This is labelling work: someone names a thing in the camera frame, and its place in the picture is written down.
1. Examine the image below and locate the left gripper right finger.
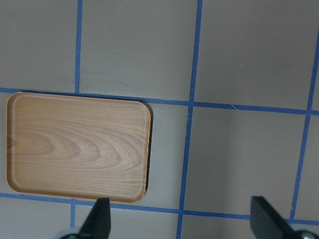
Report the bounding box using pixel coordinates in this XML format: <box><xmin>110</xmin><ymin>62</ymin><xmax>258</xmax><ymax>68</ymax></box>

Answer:
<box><xmin>250</xmin><ymin>196</ymin><xmax>299</xmax><ymax>239</ymax></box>

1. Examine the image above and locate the wooden tray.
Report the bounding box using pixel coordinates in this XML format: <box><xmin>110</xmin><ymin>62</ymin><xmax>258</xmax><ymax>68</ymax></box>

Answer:
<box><xmin>6</xmin><ymin>92</ymin><xmax>152</xmax><ymax>204</ymax></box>

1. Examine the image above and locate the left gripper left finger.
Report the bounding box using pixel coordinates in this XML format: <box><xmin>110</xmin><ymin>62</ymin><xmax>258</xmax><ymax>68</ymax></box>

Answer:
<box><xmin>77</xmin><ymin>198</ymin><xmax>111</xmax><ymax>239</ymax></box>

